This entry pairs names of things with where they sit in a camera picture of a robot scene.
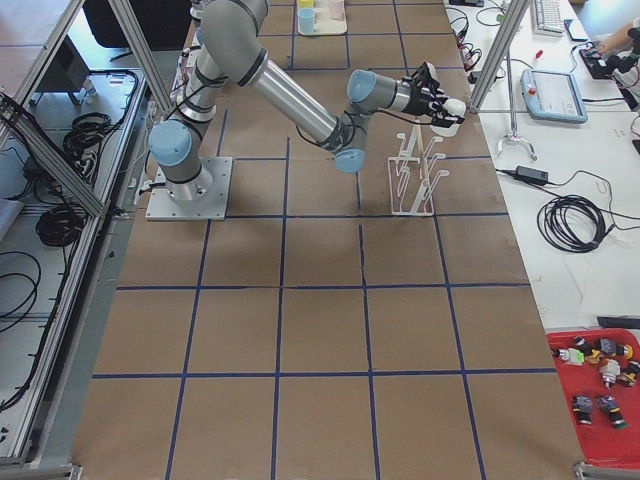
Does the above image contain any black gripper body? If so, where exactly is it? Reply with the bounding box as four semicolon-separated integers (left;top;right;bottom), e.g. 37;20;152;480
399;62;448;118

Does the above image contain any white cup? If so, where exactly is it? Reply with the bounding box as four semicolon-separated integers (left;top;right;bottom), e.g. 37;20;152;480
430;98;466;138

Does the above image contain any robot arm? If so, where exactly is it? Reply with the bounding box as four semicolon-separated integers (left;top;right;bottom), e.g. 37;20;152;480
149;1;466;202

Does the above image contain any pink cup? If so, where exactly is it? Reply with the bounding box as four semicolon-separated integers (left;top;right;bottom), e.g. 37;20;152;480
328;0;345;20

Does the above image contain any light blue cup on tray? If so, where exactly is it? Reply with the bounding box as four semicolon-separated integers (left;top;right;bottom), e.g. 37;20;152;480
297;7;317;35

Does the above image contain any metal grabber tool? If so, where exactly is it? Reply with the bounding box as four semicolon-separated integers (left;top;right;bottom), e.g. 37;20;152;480
497;52;537;161

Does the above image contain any black power adapter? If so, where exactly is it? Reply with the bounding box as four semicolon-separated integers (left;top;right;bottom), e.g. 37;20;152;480
514;165;549;186

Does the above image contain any blue teach pendant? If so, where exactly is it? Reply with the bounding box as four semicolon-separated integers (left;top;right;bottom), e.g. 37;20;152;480
520;68;588;124

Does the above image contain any cream plastic tray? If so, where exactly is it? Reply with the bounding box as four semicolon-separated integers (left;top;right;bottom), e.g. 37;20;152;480
296;0;347;36

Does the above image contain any white keyboard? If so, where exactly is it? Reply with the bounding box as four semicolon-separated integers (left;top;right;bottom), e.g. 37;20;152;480
530;0;564;37

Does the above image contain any red parts tray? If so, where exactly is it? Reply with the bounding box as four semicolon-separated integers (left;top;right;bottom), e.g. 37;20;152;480
547;328;639;470

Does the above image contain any white wire cup rack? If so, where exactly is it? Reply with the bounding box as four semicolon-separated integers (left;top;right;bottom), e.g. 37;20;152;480
387;125;449;217

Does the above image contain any aluminium frame post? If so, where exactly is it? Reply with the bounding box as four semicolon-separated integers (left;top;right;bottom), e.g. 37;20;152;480
468;0;530;113

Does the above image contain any coiled black cable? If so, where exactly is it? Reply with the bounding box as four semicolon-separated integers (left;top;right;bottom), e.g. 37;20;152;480
537;194;617;252

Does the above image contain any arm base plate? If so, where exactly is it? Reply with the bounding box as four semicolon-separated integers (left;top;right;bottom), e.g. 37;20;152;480
146;157;233;221

